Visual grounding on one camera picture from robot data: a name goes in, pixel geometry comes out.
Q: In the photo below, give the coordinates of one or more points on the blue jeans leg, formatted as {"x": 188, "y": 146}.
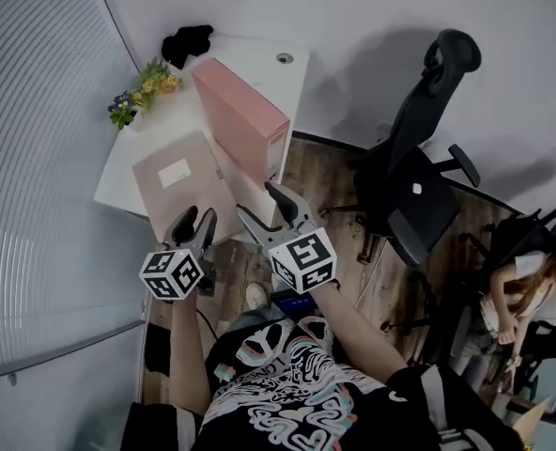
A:
{"x": 254, "y": 320}

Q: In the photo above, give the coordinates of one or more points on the white wall socket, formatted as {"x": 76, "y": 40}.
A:
{"x": 383, "y": 127}

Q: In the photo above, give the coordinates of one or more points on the person's right forearm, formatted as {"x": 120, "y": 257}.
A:
{"x": 358, "y": 331}

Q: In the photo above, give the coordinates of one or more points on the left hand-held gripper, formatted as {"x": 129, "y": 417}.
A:
{"x": 172, "y": 275}

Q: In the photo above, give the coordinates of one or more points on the small white object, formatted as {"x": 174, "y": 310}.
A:
{"x": 417, "y": 189}

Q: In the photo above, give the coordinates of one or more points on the black cloth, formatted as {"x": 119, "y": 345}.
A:
{"x": 186, "y": 45}

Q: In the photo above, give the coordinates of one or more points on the white window blinds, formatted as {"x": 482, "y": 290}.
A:
{"x": 34, "y": 181}

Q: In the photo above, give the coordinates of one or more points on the cardboard panel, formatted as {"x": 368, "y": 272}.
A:
{"x": 531, "y": 421}

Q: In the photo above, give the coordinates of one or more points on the person's left forearm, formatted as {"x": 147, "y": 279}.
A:
{"x": 191, "y": 355}

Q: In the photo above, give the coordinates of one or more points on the pink file box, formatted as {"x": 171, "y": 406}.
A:
{"x": 236, "y": 111}

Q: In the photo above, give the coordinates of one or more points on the beige file box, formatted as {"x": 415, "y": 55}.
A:
{"x": 170, "y": 200}

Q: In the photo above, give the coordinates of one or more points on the purple flower potted plant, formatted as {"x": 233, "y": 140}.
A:
{"x": 122, "y": 108}

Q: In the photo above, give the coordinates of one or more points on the black office chair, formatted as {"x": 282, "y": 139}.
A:
{"x": 522, "y": 237}
{"x": 414, "y": 205}
{"x": 447, "y": 327}

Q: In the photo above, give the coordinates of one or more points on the black printed T-shirt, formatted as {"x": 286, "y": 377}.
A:
{"x": 297, "y": 393}

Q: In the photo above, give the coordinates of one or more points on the white shoe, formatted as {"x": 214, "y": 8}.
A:
{"x": 257, "y": 295}

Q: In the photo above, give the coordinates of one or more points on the yellow flower bouquet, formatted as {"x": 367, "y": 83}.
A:
{"x": 158, "y": 82}

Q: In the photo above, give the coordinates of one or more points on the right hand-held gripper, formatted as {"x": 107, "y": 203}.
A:
{"x": 306, "y": 261}

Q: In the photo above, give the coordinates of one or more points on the black device with blue screen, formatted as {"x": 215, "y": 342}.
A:
{"x": 294, "y": 304}

